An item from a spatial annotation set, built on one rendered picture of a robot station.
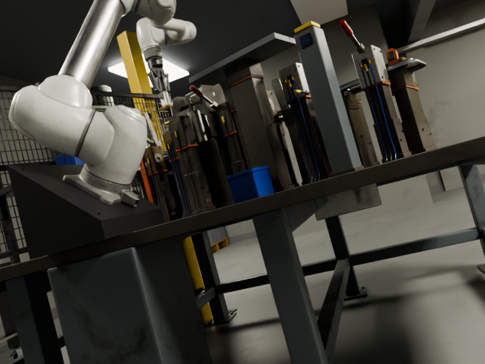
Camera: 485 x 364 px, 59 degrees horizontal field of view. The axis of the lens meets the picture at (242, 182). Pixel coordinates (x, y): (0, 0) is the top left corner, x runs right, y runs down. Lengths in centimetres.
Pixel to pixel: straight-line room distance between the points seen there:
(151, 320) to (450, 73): 709
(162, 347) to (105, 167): 55
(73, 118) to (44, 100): 9
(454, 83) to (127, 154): 691
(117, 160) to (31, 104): 28
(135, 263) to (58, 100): 52
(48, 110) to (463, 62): 716
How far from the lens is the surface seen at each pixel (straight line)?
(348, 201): 228
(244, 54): 143
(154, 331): 127
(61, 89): 139
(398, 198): 626
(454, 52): 795
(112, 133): 134
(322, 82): 132
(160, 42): 228
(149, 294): 127
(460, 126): 779
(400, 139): 142
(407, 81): 158
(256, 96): 143
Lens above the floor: 70
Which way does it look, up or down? 2 degrees up
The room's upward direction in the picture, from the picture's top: 15 degrees counter-clockwise
